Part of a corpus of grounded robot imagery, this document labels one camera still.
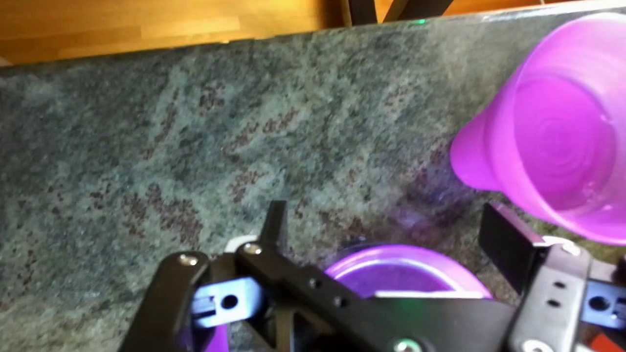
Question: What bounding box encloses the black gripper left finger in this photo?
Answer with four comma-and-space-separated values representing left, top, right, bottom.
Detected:
120, 200, 368, 352

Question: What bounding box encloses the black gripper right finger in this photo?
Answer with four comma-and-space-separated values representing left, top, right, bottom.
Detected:
478, 202, 626, 352

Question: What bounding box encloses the purple plastic cup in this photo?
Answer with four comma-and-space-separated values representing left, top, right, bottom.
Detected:
448, 112, 519, 196

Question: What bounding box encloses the purple plastic bowl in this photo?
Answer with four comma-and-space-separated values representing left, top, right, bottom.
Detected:
482, 12, 626, 247

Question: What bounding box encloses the purple plastic knife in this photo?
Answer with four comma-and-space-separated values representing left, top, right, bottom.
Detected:
184, 321, 231, 352

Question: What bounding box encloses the purple plastic plate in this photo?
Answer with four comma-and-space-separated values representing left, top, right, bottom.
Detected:
323, 243, 495, 304

